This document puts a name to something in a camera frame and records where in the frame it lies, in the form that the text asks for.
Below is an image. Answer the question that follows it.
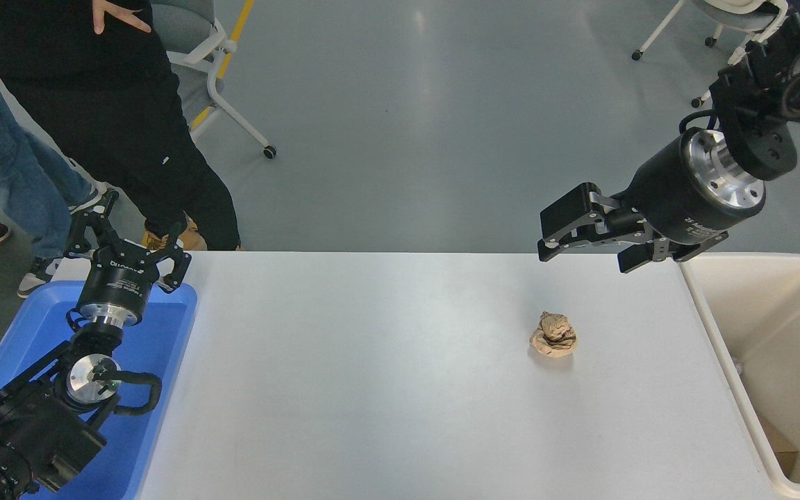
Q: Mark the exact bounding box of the blue plastic tray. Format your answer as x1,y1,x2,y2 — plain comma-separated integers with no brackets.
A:
0,280,198,500

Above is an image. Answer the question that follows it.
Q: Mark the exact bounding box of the white frame office chair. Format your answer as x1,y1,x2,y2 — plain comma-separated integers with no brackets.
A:
631,0,790,108
150,0,277,159

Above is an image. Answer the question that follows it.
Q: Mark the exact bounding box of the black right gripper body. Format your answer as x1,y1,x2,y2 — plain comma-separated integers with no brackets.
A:
621,139,728,262

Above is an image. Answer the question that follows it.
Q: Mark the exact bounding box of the brown cardboard piece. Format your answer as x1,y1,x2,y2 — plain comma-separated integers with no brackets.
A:
758,415,800,474

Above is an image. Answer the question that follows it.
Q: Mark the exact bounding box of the person's hand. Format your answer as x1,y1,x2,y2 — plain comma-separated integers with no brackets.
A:
92,0,153,35

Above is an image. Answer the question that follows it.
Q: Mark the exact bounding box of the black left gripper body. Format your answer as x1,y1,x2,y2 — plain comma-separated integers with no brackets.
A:
78,242,163,317

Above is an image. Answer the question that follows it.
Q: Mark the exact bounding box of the crumpled tan paper ball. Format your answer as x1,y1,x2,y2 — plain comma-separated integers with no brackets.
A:
529,312,578,359

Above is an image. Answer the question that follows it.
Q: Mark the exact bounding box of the large pale bin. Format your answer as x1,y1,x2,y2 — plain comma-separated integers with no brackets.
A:
678,251,800,500

